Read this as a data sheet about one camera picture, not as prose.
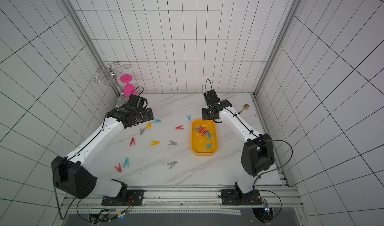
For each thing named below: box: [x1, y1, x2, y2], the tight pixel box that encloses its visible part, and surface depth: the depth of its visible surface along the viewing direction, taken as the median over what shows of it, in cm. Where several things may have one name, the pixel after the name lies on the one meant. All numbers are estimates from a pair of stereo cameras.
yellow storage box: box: [191, 119, 218, 156], surface depth 95 cm
